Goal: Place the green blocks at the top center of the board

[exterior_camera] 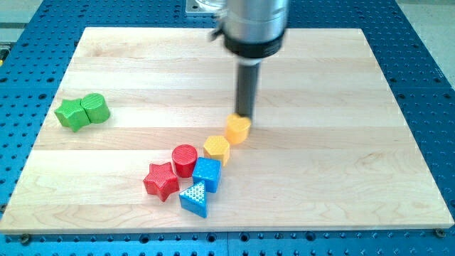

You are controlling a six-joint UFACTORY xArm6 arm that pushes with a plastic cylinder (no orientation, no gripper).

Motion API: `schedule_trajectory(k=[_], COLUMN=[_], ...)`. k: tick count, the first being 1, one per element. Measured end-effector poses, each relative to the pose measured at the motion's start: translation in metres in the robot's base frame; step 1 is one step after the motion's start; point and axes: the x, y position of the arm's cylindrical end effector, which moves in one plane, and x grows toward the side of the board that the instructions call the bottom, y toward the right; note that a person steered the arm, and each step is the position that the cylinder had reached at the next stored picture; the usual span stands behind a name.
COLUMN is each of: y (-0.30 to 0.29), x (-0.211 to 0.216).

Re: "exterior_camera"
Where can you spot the green cylinder block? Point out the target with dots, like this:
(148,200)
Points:
(96,108)

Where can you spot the metal mounting bracket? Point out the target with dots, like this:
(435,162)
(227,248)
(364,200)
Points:
(199,7)

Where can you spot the yellow hexagon block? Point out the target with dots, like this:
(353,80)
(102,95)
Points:
(218,148)

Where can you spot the green star block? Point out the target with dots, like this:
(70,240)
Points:
(71,114)

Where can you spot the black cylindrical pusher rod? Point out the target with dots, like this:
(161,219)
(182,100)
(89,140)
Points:
(247,81)

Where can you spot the blue cube block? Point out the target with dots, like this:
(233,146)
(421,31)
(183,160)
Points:
(209,171)

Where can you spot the red cylinder block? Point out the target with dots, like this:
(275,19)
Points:
(184,158)

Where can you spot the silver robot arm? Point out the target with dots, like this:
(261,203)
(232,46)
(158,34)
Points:
(252,30)

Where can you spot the wooden board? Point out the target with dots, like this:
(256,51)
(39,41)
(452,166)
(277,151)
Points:
(329,148)

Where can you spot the blue triangle block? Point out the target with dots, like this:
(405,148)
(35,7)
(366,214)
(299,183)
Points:
(193,199)

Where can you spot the red star block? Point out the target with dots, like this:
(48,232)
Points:
(161,181)

